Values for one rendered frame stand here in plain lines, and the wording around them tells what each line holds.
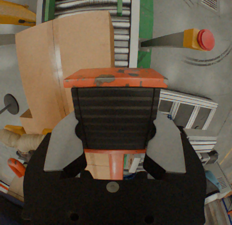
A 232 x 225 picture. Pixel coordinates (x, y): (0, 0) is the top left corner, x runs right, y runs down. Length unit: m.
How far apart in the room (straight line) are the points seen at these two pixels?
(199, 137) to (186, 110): 0.87
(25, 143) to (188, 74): 1.64
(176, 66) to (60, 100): 1.33
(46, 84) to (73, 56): 0.16
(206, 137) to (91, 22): 0.77
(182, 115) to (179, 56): 0.71
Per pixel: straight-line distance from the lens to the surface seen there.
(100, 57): 0.42
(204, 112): 1.74
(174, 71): 1.53
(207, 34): 0.43
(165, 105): 1.39
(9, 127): 0.47
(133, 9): 0.82
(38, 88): 0.54
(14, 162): 0.34
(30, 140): 0.31
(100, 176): 1.65
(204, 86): 1.85
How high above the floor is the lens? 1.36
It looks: 62 degrees down
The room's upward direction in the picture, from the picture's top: 176 degrees counter-clockwise
